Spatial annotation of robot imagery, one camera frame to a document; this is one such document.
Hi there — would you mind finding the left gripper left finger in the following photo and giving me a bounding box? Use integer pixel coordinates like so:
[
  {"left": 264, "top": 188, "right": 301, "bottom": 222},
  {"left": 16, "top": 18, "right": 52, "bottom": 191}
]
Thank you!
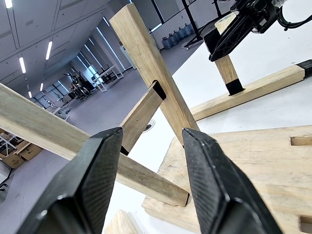
[{"left": 17, "top": 126, "right": 124, "bottom": 234}]

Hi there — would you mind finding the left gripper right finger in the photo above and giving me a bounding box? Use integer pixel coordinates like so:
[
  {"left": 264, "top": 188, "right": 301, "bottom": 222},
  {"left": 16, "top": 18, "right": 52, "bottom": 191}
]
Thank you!
[{"left": 182, "top": 127, "right": 283, "bottom": 234}]

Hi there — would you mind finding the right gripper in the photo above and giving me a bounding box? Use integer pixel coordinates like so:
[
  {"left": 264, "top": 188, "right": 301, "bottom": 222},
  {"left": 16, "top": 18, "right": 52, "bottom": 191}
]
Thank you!
[{"left": 203, "top": 0, "right": 279, "bottom": 62}]

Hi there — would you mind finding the wooden cross bar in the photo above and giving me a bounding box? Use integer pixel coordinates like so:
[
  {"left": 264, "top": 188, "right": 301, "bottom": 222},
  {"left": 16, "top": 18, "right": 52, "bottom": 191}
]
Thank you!
[
  {"left": 119, "top": 80, "right": 167, "bottom": 156},
  {"left": 214, "top": 11, "right": 245, "bottom": 96}
]

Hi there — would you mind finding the black metal stand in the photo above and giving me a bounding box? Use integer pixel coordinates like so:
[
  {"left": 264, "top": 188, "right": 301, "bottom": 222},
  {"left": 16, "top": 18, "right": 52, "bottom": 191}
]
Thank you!
[{"left": 181, "top": 0, "right": 205, "bottom": 51}]

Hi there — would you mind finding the wooden seat board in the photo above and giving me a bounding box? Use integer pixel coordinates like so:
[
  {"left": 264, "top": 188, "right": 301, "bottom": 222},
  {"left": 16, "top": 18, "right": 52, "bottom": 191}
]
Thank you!
[{"left": 142, "top": 125, "right": 312, "bottom": 234}]

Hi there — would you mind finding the wooden leg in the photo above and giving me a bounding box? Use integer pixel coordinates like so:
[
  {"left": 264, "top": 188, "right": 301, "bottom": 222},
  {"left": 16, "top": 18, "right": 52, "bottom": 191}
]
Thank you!
[
  {"left": 109, "top": 3, "right": 201, "bottom": 146},
  {"left": 0, "top": 82, "right": 191, "bottom": 208},
  {"left": 189, "top": 59, "right": 312, "bottom": 122}
]

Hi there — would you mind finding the cardboard box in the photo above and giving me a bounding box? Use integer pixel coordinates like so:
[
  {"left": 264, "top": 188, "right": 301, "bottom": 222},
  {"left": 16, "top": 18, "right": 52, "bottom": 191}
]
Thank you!
[
  {"left": 0, "top": 151, "right": 25, "bottom": 170},
  {"left": 19, "top": 143, "right": 43, "bottom": 162}
]

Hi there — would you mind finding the black cable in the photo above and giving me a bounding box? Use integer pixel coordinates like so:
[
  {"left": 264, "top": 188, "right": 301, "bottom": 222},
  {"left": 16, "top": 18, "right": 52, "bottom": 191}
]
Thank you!
[{"left": 277, "top": 4, "right": 312, "bottom": 31}]

